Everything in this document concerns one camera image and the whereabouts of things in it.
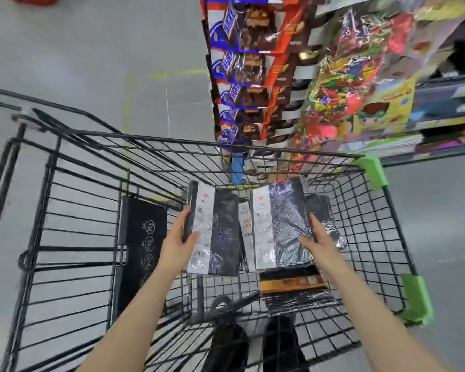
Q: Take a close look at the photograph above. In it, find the person's right forearm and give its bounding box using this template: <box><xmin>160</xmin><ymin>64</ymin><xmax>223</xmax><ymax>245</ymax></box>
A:
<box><xmin>321</xmin><ymin>264</ymin><xmax>456</xmax><ymax>372</ymax></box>

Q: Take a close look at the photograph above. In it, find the stack of chocolate boxes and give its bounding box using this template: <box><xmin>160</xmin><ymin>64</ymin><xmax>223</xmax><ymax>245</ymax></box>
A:
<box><xmin>200</xmin><ymin>0</ymin><xmax>323</xmax><ymax>153</ymax></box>

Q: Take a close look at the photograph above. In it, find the person's right hand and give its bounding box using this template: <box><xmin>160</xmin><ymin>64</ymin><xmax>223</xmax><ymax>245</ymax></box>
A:
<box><xmin>298</xmin><ymin>212</ymin><xmax>348</xmax><ymax>276</ymax></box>

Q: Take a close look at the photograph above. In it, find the person's left leg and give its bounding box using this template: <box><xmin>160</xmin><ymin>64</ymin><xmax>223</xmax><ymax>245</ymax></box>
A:
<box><xmin>211</xmin><ymin>324</ymin><xmax>249</xmax><ymax>372</ymax></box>

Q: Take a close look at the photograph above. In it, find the row of hanging toy packets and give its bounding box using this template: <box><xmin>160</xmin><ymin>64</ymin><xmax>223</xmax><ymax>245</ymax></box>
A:
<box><xmin>285</xmin><ymin>0</ymin><xmax>425</xmax><ymax>169</ymax></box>

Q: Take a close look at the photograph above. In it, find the black cart seat flap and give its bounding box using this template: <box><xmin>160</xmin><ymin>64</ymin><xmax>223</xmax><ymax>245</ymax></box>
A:
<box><xmin>112</xmin><ymin>195</ymin><xmax>168</xmax><ymax>326</ymax></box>

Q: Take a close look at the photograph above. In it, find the black plastic-wrapped packet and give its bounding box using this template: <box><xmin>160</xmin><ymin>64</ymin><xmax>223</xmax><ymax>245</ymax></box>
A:
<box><xmin>305</xmin><ymin>193</ymin><xmax>348</xmax><ymax>251</ymax></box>

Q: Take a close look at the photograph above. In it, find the black wire shopping cart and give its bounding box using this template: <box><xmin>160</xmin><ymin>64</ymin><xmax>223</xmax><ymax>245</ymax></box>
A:
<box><xmin>0</xmin><ymin>85</ymin><xmax>435</xmax><ymax>372</ymax></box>

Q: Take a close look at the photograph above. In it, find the grey store shelf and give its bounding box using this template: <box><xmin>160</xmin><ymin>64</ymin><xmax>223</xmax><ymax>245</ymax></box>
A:
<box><xmin>378</xmin><ymin>13</ymin><xmax>465</xmax><ymax>168</ymax></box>

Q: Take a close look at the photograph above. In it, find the black packet with orange label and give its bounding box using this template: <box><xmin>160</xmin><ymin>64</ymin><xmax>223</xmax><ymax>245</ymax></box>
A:
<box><xmin>258</xmin><ymin>265</ymin><xmax>340</xmax><ymax>316</ymax></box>

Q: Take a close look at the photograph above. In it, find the black packet with white label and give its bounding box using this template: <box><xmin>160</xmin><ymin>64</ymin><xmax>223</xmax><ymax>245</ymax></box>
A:
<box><xmin>249</xmin><ymin>177</ymin><xmax>317</xmax><ymax>271</ymax></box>
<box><xmin>238</xmin><ymin>201</ymin><xmax>257</xmax><ymax>273</ymax></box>
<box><xmin>182</xmin><ymin>180</ymin><xmax>242</xmax><ymax>276</ymax></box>

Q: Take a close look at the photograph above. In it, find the person's leg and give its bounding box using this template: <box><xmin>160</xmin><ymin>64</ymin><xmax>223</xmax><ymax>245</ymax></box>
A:
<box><xmin>262</xmin><ymin>315</ymin><xmax>310</xmax><ymax>372</ymax></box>
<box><xmin>211</xmin><ymin>324</ymin><xmax>249</xmax><ymax>372</ymax></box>

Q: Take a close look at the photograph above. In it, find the person's left hand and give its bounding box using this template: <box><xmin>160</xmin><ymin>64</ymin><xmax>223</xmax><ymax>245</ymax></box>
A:
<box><xmin>159</xmin><ymin>207</ymin><xmax>200</xmax><ymax>274</ymax></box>

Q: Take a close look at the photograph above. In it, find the person's left forearm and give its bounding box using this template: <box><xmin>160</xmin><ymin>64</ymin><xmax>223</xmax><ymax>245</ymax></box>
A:
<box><xmin>77</xmin><ymin>263</ymin><xmax>187</xmax><ymax>372</ymax></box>

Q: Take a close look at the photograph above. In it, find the green cart corner bumper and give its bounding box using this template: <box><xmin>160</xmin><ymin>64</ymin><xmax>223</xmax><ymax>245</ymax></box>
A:
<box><xmin>396</xmin><ymin>273</ymin><xmax>435</xmax><ymax>328</ymax></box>
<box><xmin>352</xmin><ymin>153</ymin><xmax>390</xmax><ymax>190</ymax></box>

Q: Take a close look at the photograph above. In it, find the person's right leg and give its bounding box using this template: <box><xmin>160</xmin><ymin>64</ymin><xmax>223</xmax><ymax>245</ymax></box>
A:
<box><xmin>262</xmin><ymin>315</ymin><xmax>310</xmax><ymax>372</ymax></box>

